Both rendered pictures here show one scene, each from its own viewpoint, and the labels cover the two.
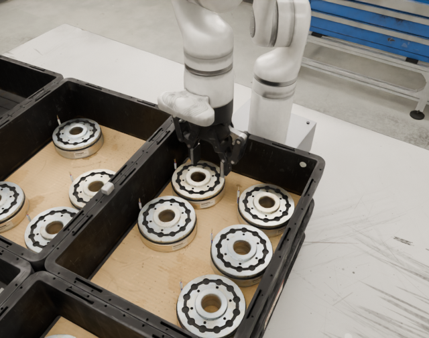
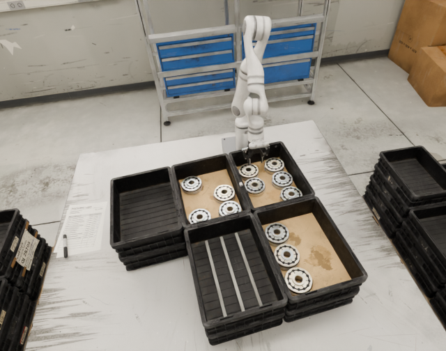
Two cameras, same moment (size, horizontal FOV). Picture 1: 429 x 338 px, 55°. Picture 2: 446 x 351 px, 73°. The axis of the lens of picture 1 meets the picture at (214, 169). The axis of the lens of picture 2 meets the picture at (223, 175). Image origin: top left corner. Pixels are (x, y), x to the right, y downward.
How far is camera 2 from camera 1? 1.01 m
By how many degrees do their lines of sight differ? 26
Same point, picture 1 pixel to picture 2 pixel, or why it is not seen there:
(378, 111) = (224, 119)
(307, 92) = (186, 127)
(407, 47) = (222, 85)
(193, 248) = (267, 189)
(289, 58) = not seen: hidden behind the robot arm
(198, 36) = (258, 122)
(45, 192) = (205, 206)
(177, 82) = (175, 150)
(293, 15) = not seen: hidden behind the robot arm
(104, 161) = (210, 186)
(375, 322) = (316, 180)
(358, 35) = (197, 88)
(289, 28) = not seen: hidden behind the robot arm
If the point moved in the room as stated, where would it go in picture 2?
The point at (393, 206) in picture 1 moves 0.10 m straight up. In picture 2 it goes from (291, 147) to (293, 134)
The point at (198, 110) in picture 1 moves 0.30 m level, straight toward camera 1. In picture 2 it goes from (265, 143) to (324, 175)
